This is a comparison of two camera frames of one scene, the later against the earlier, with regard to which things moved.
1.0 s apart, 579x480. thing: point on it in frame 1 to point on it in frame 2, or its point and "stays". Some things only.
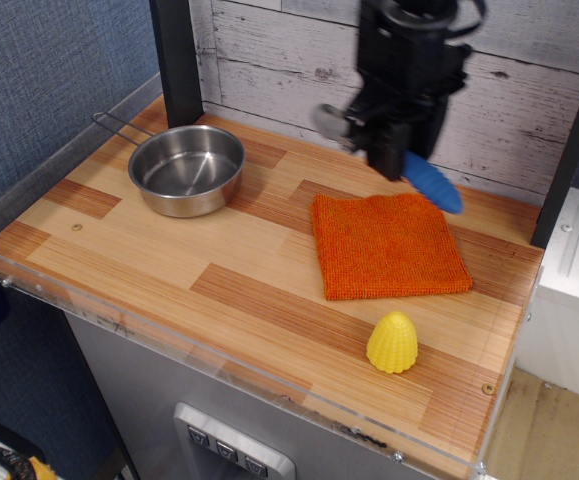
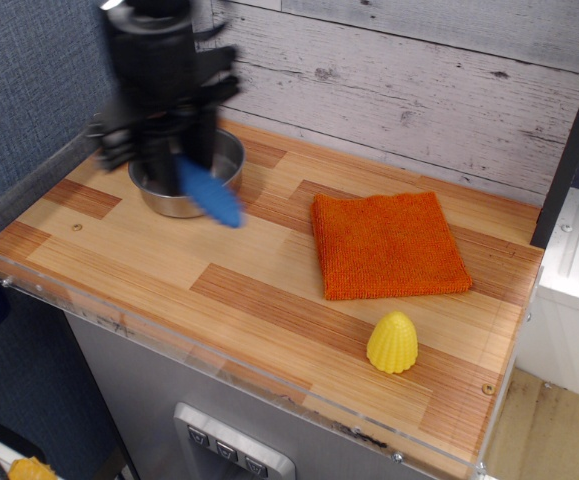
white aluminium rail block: (575, 262) stays
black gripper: (407, 76) to (160, 77)
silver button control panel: (209, 448) stays
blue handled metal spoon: (432, 184) to (209, 191)
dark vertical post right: (566, 173) stays
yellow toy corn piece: (393, 344) stays
